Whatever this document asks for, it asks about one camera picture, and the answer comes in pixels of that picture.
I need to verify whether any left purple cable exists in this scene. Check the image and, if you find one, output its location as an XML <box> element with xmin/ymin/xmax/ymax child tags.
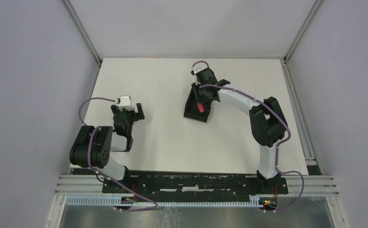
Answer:
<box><xmin>78</xmin><ymin>97</ymin><xmax>158</xmax><ymax>212</ymax></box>

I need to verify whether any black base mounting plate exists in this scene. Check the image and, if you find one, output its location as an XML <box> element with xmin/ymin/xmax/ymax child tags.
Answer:
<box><xmin>102</xmin><ymin>170</ymin><xmax>289</xmax><ymax>204</ymax></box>

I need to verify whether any left aluminium frame post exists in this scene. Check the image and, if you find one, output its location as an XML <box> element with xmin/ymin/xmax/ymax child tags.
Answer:
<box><xmin>61</xmin><ymin>0</ymin><xmax>102</xmax><ymax>67</ymax></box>

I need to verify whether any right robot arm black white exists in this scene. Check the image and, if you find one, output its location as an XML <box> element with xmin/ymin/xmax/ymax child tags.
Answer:
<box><xmin>184</xmin><ymin>67</ymin><xmax>289</xmax><ymax>194</ymax></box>

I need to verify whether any right aluminium frame post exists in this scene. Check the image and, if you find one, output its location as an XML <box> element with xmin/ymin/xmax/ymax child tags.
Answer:
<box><xmin>283</xmin><ymin>0</ymin><xmax>323</xmax><ymax>63</ymax></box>

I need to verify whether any aluminium front rail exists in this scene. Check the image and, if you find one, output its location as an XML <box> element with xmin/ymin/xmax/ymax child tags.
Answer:
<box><xmin>55</xmin><ymin>175</ymin><xmax>339</xmax><ymax>197</ymax></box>

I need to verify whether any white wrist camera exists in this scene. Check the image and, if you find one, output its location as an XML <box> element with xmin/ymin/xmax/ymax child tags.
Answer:
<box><xmin>115</xmin><ymin>95</ymin><xmax>132</xmax><ymax>106</ymax></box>
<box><xmin>190</xmin><ymin>67</ymin><xmax>207</xmax><ymax>76</ymax></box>

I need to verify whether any white slotted cable duct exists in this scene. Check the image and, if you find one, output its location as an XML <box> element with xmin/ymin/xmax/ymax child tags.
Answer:
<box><xmin>66</xmin><ymin>196</ymin><xmax>263</xmax><ymax>208</ymax></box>

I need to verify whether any black plastic bin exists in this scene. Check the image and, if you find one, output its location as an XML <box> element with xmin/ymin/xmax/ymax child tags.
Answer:
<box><xmin>184</xmin><ymin>83</ymin><xmax>217</xmax><ymax>123</ymax></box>

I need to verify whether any red handled screwdriver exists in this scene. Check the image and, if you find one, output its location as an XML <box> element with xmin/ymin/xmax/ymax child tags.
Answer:
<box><xmin>197</xmin><ymin>103</ymin><xmax>204</xmax><ymax>113</ymax></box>

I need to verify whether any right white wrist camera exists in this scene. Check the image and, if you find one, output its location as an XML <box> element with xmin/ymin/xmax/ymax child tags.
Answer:
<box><xmin>190</xmin><ymin>67</ymin><xmax>207</xmax><ymax>76</ymax></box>

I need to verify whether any aluminium frame post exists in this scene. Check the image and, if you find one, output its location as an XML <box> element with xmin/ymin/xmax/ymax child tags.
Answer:
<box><xmin>283</xmin><ymin>0</ymin><xmax>323</xmax><ymax>63</ymax></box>
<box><xmin>61</xmin><ymin>0</ymin><xmax>102</xmax><ymax>67</ymax></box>

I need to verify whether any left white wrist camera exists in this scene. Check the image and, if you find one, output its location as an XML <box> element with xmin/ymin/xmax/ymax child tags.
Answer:
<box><xmin>115</xmin><ymin>95</ymin><xmax>132</xmax><ymax>106</ymax></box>

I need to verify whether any purple cable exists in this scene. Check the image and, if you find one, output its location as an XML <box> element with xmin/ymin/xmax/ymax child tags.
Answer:
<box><xmin>78</xmin><ymin>97</ymin><xmax>158</xmax><ymax>212</ymax></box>
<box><xmin>192</xmin><ymin>60</ymin><xmax>305</xmax><ymax>212</ymax></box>

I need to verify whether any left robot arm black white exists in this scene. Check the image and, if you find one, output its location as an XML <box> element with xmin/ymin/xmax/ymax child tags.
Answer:
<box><xmin>69</xmin><ymin>103</ymin><xmax>145</xmax><ymax>194</ymax></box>

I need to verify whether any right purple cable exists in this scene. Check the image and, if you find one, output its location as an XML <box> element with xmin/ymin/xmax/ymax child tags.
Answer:
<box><xmin>192</xmin><ymin>60</ymin><xmax>305</xmax><ymax>212</ymax></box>

